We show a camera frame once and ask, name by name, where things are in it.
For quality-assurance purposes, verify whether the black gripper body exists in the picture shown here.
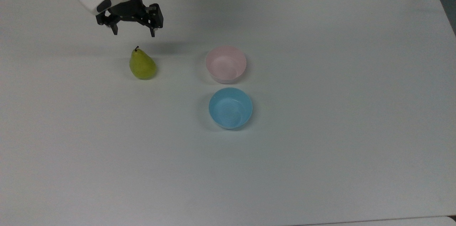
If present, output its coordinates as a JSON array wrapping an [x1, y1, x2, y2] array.
[[95, 0, 165, 29]]

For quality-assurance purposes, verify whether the green pear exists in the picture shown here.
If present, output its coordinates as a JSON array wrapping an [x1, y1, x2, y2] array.
[[129, 46, 157, 80]]

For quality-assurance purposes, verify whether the pink bowl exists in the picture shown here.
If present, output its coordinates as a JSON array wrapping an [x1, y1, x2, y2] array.
[[206, 45, 247, 84]]

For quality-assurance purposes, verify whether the blue bowl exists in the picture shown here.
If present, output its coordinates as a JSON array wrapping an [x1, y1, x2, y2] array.
[[209, 88, 253, 130]]

